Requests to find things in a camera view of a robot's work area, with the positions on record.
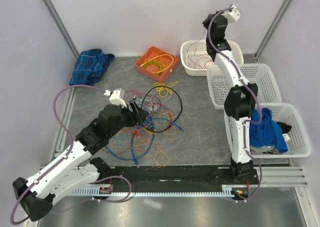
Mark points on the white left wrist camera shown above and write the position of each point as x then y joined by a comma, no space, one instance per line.
116,97

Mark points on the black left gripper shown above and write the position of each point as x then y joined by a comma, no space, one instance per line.
137,117

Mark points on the light blue cable duct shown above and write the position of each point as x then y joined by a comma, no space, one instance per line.
96,191

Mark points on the blue plaid cloth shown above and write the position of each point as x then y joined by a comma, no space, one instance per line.
90,67

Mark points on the middle white perforated basket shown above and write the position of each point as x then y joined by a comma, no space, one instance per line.
258,73

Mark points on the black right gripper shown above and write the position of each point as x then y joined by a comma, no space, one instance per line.
205,22

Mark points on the orange plastic box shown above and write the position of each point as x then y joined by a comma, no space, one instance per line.
157,64

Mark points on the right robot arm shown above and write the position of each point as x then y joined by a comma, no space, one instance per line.
241,99

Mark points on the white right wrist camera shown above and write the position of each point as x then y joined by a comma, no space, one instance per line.
233,14

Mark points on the white basket with cloths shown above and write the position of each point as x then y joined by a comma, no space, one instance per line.
297,137

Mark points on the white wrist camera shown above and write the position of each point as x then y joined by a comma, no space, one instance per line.
116,97
233,14

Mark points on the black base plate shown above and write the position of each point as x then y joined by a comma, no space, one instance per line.
180,177

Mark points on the black cloth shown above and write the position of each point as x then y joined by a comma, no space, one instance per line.
283,127

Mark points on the rounded white perforated basket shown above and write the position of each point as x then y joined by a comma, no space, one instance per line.
195,59

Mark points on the blue towel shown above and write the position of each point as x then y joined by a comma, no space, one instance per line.
268,135

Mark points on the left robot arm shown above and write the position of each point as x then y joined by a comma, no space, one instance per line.
38,193

